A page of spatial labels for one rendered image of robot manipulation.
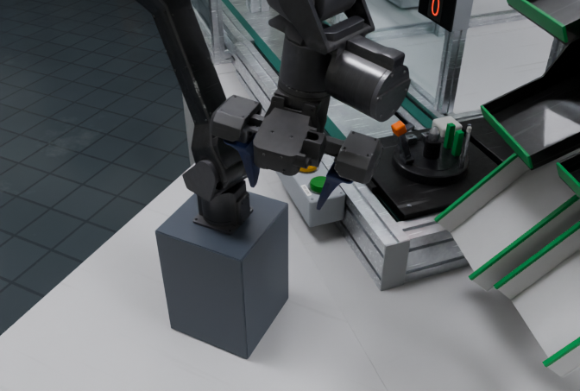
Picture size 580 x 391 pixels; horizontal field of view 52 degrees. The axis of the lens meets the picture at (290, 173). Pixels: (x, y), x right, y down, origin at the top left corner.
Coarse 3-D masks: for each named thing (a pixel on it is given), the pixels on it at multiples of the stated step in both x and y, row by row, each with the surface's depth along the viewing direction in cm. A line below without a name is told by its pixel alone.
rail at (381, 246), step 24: (240, 48) 160; (240, 72) 163; (264, 72) 150; (264, 96) 145; (360, 192) 107; (360, 216) 102; (384, 216) 101; (360, 240) 105; (384, 240) 96; (408, 240) 96; (384, 264) 97; (384, 288) 101
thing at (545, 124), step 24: (576, 48) 79; (552, 72) 80; (576, 72) 81; (504, 96) 81; (528, 96) 82; (552, 96) 80; (576, 96) 78; (504, 120) 80; (528, 120) 78; (552, 120) 76; (576, 120) 75; (528, 144) 75; (552, 144) 71; (576, 144) 71
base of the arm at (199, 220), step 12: (228, 192) 80; (240, 192) 81; (204, 204) 82; (216, 204) 81; (228, 204) 81; (240, 204) 81; (204, 216) 84; (216, 216) 82; (228, 216) 82; (240, 216) 82; (216, 228) 82; (228, 228) 82
